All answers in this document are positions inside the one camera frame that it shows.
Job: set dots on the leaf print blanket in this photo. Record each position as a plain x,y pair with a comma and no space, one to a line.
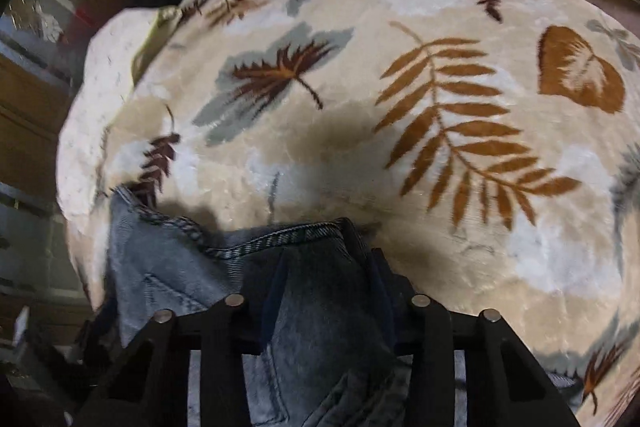
350,107

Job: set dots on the white quilt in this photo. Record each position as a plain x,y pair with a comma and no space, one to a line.
100,107

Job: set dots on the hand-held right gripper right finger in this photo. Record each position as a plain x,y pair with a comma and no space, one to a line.
430,347

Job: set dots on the wooden glass cabinet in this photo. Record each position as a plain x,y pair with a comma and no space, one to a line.
35,107

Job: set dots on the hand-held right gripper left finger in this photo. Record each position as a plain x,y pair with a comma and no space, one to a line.
220,357

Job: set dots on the blue denim pants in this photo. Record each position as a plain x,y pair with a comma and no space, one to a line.
320,337

